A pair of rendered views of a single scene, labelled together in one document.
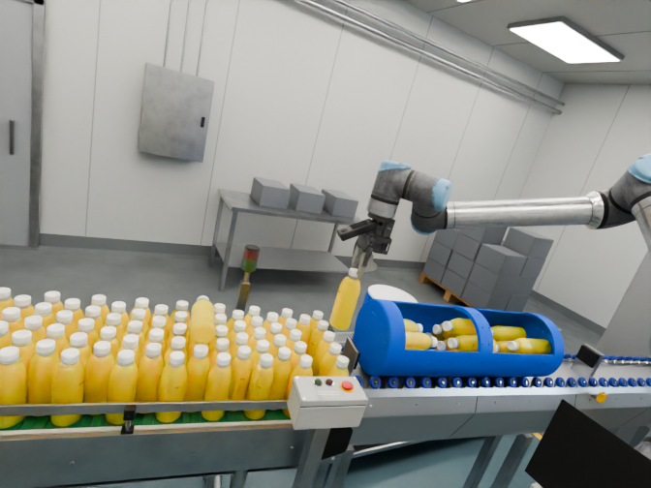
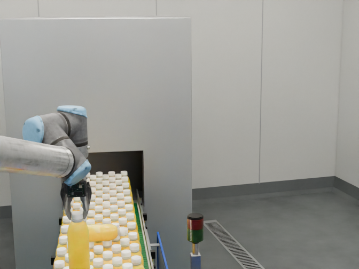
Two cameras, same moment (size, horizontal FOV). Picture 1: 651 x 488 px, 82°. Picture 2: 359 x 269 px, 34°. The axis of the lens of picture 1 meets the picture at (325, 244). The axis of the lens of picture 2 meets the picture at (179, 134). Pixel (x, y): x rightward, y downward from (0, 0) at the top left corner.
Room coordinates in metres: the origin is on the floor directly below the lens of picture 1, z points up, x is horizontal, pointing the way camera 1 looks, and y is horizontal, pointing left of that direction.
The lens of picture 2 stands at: (1.93, -1.82, 2.03)
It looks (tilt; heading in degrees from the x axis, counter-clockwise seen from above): 12 degrees down; 105
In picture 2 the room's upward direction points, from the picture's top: straight up
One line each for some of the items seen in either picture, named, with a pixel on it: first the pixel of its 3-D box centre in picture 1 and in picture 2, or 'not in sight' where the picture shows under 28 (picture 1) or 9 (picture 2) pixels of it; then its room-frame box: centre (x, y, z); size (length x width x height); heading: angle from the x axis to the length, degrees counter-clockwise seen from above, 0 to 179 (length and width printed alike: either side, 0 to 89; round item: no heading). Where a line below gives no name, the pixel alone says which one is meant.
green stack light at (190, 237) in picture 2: (249, 262); (195, 233); (1.45, 0.29, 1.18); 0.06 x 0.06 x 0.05
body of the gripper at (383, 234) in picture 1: (375, 233); (75, 176); (1.15, -0.15, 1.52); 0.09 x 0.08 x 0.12; 112
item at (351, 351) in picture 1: (350, 358); not in sight; (1.25, -0.20, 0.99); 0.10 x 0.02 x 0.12; 22
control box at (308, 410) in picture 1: (326, 401); not in sight; (0.91, -0.12, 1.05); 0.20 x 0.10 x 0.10; 112
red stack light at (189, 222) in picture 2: (251, 253); (195, 222); (1.45, 0.29, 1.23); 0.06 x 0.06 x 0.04
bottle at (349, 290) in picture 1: (346, 300); (78, 244); (1.14, -0.11, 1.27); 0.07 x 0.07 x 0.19
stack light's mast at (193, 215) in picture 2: (249, 264); (195, 235); (1.45, 0.29, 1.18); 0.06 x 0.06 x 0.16
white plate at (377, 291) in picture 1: (392, 296); not in sight; (1.87, -0.42, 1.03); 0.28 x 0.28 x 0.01
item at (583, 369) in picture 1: (585, 361); not in sight; (1.75, -1.44, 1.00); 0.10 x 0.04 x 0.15; 22
